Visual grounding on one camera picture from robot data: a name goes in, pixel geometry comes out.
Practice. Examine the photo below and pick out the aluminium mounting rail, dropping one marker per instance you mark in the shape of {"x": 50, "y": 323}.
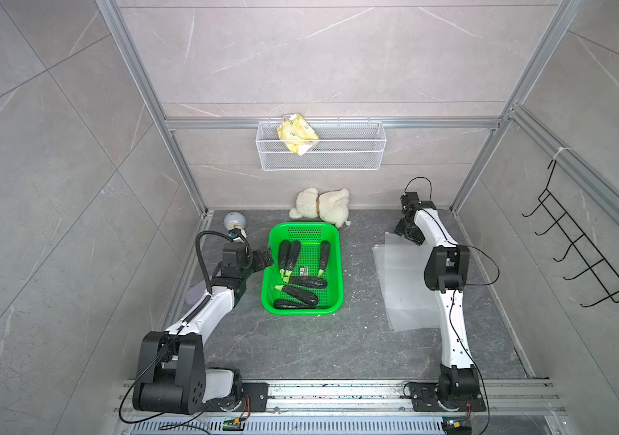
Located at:
{"x": 525, "y": 406}

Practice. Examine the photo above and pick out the black wire hook rack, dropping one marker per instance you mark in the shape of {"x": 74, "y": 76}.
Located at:
{"x": 578, "y": 245}

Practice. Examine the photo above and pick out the dark eggplant lower diagonal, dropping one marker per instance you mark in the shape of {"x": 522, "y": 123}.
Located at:
{"x": 303, "y": 295}

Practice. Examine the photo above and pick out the green plastic basket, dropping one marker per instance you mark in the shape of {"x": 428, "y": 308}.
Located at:
{"x": 310, "y": 234}

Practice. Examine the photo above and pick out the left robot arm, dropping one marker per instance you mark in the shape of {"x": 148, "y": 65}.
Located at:
{"x": 172, "y": 376}

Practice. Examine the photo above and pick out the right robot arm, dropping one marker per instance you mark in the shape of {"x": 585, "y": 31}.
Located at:
{"x": 445, "y": 274}

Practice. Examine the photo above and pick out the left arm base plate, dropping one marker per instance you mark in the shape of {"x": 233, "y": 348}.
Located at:
{"x": 244, "y": 397}

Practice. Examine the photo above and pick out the clear zip-top bag stack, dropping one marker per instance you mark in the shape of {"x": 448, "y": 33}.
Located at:
{"x": 409, "y": 303}

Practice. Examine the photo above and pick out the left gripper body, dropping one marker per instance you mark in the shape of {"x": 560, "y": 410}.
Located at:
{"x": 254, "y": 263}

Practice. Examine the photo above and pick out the white wire wall basket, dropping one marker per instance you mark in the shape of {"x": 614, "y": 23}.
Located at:
{"x": 341, "y": 145}

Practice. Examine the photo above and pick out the dark eggplant middle horizontal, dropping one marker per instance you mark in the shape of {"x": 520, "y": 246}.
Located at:
{"x": 308, "y": 282}

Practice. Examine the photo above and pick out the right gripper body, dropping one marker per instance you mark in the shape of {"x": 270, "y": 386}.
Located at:
{"x": 408, "y": 232}

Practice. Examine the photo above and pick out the yellow snack packet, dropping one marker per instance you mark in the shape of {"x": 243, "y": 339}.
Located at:
{"x": 297, "y": 135}

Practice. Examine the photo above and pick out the white plush toy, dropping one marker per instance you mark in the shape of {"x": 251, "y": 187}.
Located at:
{"x": 330, "y": 206}

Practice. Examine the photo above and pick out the grey glasses case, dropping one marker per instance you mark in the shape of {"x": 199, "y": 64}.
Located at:
{"x": 195, "y": 294}

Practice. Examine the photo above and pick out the dark eggplant bottom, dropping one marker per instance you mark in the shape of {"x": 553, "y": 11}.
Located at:
{"x": 284, "y": 304}

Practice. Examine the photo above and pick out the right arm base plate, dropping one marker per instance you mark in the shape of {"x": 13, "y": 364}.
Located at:
{"x": 426, "y": 398}

